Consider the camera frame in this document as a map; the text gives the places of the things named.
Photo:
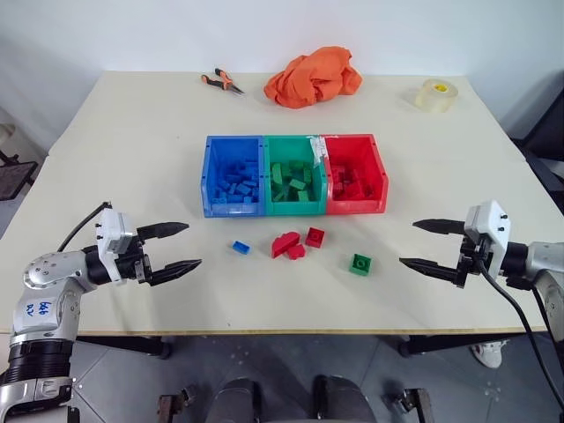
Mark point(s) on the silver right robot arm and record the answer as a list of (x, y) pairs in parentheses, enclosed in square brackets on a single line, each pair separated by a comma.
[(544, 260)]

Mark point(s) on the red arch building brick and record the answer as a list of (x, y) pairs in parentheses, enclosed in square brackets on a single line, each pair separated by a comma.
[(282, 242)]

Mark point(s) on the white torn label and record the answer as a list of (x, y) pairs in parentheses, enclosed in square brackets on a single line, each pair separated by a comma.
[(317, 152)]

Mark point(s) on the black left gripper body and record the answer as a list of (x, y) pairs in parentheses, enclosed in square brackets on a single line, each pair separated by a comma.
[(132, 264)]

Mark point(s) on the red plastic bin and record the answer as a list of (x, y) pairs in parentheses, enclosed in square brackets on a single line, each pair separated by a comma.
[(379, 176)]

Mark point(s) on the green square building brick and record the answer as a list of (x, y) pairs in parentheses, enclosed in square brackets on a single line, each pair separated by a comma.
[(361, 264)]

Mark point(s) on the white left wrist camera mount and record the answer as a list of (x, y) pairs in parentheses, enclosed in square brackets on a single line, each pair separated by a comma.
[(112, 229)]

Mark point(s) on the black metal stand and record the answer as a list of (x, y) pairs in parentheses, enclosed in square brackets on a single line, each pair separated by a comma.
[(15, 176)]

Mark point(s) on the small blue building brick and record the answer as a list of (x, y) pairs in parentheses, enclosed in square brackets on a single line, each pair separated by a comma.
[(241, 247)]

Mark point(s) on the dark metal bracket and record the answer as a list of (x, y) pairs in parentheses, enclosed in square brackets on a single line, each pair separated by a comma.
[(412, 403), (174, 403)]

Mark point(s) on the white sneaker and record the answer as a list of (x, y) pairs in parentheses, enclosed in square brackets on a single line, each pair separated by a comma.
[(488, 353)]

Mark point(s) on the red rounded building brick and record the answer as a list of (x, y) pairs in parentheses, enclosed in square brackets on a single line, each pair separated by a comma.
[(297, 252)]

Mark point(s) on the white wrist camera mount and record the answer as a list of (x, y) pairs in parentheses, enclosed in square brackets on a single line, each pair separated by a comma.
[(112, 229), (491, 224)]

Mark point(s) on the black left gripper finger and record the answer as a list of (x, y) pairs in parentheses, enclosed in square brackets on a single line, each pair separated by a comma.
[(165, 229), (176, 269)]

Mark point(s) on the black table leg frame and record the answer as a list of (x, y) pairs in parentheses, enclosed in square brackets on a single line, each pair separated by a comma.
[(449, 343), (128, 346)]

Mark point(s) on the red square building brick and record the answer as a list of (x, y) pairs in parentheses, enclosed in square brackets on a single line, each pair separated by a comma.
[(315, 236)]

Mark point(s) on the clear tape roll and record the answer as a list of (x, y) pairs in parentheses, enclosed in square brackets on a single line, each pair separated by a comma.
[(436, 97)]

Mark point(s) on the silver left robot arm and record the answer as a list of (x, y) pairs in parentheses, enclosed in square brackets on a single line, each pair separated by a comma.
[(44, 273)]

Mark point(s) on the dark rounded shape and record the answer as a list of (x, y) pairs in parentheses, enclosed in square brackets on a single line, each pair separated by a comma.
[(341, 401), (233, 403)]

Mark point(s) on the crumpled orange cloth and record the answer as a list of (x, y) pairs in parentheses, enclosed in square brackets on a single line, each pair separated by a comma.
[(313, 79)]

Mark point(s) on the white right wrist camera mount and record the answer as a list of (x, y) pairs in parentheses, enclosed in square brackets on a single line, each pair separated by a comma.
[(491, 224)]

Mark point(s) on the blue plastic bin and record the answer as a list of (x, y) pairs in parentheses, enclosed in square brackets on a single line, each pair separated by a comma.
[(210, 176)]

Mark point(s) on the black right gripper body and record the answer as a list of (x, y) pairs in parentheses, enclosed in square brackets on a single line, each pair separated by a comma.
[(473, 257)]

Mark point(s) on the green plastic bin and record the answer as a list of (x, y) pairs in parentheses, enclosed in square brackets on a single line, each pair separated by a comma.
[(295, 208)]

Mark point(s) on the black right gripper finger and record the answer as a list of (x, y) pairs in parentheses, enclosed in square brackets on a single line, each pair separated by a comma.
[(440, 226), (432, 269)]

